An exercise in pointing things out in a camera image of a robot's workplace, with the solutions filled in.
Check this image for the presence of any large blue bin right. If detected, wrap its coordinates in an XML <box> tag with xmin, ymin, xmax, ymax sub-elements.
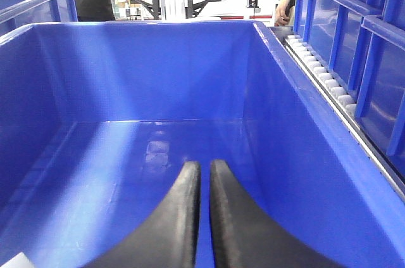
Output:
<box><xmin>1</xmin><ymin>21</ymin><xmax>404</xmax><ymax>267</ymax></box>

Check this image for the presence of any blue stacked bins right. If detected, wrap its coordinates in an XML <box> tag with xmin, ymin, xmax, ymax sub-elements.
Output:
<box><xmin>294</xmin><ymin>0</ymin><xmax>404</xmax><ymax>174</ymax></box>

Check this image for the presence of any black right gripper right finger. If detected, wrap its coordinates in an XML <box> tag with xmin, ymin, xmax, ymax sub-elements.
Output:
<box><xmin>209</xmin><ymin>159</ymin><xmax>339</xmax><ymax>267</ymax></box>

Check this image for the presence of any white roller track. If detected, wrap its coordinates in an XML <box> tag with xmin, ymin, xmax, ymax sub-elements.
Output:
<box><xmin>282</xmin><ymin>35</ymin><xmax>404</xmax><ymax>199</ymax></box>

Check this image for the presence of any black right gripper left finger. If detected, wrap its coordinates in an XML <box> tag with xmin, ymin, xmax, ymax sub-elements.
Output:
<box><xmin>85</xmin><ymin>161</ymin><xmax>201</xmax><ymax>267</ymax></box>

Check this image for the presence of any blue bin far left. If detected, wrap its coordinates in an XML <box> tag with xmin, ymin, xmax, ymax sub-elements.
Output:
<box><xmin>1</xmin><ymin>0</ymin><xmax>78</xmax><ymax>35</ymax></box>

